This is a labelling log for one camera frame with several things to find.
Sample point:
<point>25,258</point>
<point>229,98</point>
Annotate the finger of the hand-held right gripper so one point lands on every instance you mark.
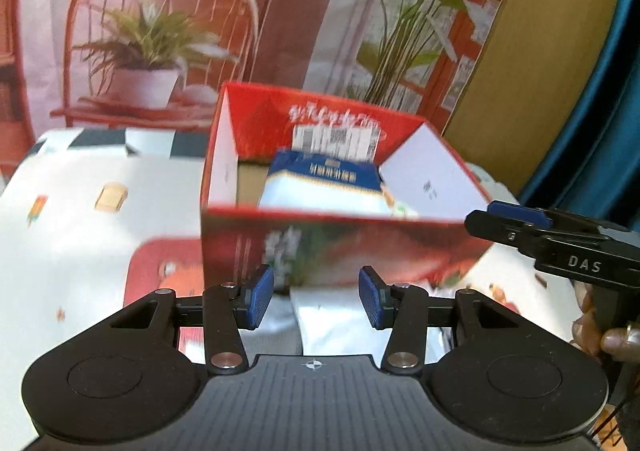
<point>500,228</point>
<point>520,212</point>

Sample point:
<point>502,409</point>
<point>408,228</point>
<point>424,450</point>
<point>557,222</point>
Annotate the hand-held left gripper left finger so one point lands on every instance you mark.
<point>261,298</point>

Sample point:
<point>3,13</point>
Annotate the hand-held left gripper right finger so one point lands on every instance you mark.
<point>369,296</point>

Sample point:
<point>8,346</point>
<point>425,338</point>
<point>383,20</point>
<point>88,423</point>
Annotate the white plastic packet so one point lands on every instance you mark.
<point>340,326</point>

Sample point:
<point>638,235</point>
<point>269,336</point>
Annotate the red cardboard box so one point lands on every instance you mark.
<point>350,246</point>

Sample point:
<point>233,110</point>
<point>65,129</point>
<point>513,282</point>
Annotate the person's right hand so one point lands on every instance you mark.
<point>617,343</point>

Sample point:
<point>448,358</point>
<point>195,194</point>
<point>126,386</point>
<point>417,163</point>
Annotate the red snack packet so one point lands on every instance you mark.
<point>160,266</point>

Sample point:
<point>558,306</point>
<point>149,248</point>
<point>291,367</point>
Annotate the blue and white packet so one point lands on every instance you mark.
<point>320,191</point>

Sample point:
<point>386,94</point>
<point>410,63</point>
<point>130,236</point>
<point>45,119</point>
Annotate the teal curtain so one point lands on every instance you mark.
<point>610,106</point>

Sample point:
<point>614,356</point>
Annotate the wooden board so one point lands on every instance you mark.
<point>540,56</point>

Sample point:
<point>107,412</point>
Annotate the printed white tablecloth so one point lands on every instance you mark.
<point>75,231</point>

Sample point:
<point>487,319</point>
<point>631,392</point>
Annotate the printed backdrop cloth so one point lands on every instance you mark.
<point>300,6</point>

